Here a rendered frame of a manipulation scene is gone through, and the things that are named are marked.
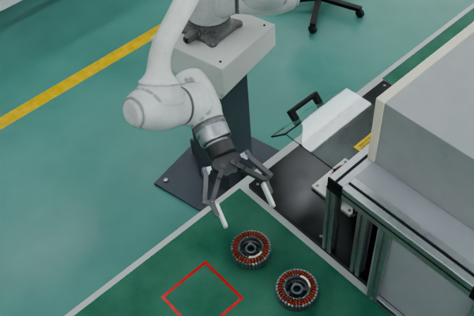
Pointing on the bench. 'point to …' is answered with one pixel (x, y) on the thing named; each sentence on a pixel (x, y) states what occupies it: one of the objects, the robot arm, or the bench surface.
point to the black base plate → (293, 188)
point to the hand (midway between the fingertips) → (248, 213)
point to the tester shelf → (408, 219)
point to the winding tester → (432, 128)
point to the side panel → (412, 285)
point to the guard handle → (303, 105)
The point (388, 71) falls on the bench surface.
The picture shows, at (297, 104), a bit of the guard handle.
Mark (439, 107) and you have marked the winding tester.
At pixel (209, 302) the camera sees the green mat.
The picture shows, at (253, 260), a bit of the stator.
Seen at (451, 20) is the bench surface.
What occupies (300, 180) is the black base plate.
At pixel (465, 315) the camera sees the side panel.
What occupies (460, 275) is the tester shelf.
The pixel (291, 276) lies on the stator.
